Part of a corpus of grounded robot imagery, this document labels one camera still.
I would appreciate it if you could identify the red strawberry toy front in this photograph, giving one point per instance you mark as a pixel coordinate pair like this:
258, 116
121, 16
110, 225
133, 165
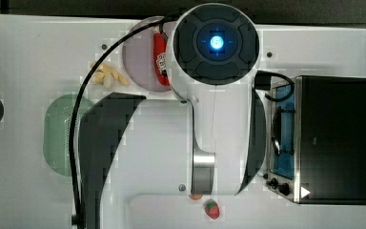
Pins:
211, 209

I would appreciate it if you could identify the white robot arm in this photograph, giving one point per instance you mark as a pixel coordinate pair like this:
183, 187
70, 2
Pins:
198, 143

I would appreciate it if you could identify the red ketchup bottle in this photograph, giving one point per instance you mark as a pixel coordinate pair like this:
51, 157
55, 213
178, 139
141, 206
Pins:
159, 55

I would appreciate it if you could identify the purple round plate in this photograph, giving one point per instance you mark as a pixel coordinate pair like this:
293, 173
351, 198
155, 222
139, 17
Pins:
137, 55

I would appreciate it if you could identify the black toaster oven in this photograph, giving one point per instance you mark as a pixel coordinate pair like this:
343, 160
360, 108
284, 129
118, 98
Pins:
317, 145

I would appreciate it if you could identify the orange toy fruit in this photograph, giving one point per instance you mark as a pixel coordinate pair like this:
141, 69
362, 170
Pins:
195, 197

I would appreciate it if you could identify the green plastic strainer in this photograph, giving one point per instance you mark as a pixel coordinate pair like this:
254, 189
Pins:
56, 134

